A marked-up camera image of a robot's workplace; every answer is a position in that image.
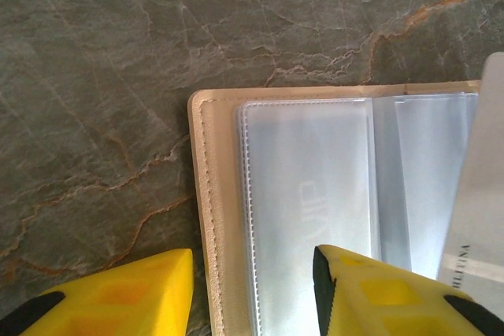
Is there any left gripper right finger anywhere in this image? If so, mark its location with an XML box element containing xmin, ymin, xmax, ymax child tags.
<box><xmin>313</xmin><ymin>244</ymin><xmax>504</xmax><ymax>336</ymax></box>

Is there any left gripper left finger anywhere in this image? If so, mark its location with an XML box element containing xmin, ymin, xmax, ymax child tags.
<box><xmin>0</xmin><ymin>248</ymin><xmax>195</xmax><ymax>336</ymax></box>

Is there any pale VIP card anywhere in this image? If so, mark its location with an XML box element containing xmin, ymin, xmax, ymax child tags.
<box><xmin>242</xmin><ymin>102</ymin><xmax>375</xmax><ymax>336</ymax></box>

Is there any silver printed card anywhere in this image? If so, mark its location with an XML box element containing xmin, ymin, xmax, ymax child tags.
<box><xmin>435</xmin><ymin>51</ymin><xmax>504</xmax><ymax>305</ymax></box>

